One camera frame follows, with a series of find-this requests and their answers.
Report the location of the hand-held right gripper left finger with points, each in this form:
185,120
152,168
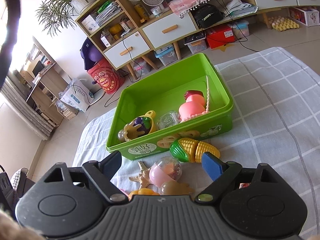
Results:
110,165

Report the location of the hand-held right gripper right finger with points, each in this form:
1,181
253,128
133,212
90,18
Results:
212,166

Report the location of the yellow toy corn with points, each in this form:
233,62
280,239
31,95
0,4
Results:
190,146

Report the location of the brown translucent toy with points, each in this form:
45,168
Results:
125,135
172,188

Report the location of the beige starfish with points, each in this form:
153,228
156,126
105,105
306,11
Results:
143,176

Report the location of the orange toy pumpkin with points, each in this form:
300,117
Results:
142,193

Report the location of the pink and clear toy capsule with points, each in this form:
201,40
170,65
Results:
157,175

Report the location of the yellow toy basket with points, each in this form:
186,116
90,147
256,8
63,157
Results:
150,127

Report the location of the pink toy pig red hat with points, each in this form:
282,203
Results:
191,110

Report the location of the clear plastic toy case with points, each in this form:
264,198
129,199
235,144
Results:
168,121

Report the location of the green plastic box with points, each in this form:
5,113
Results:
162,87

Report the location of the white round fan base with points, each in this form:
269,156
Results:
97,97

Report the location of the white shopping bag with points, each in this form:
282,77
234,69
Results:
75,96

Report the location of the red printed bucket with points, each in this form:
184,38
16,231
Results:
105,76

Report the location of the white radiator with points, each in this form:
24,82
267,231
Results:
27,110

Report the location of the clear storage box pink contents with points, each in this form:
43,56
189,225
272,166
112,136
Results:
141,68

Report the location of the wooden desk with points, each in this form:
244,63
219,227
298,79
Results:
45,80

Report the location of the purple exercise ball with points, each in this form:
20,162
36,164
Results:
94,54

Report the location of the tan fuzzy cloth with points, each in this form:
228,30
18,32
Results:
15,226

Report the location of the clear storage box blue lid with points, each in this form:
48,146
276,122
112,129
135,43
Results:
166,55

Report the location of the clear storage box black top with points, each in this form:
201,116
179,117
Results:
195,43

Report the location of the small white carton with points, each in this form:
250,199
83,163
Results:
107,39

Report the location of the red carton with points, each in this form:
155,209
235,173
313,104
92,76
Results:
220,36

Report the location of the yellow jar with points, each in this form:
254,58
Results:
115,31

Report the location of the tall wooden shelf cabinet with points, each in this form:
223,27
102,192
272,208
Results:
140,28

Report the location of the clear storage box blue contents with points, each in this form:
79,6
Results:
239,28

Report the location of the small brown carton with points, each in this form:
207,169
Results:
127,24

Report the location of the black bag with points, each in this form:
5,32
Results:
208,16

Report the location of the stack of papers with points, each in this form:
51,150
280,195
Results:
110,13

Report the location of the yellow bottle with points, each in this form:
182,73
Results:
140,11

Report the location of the yellow egg tray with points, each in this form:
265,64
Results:
283,23

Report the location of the patterned glass cup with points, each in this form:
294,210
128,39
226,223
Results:
156,11

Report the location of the stack of folded cloths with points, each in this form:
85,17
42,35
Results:
240,6

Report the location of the green potted plant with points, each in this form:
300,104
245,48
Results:
60,7

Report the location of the white ribbed plant pot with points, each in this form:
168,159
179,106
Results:
83,1

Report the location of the white printed carton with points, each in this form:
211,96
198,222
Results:
305,17

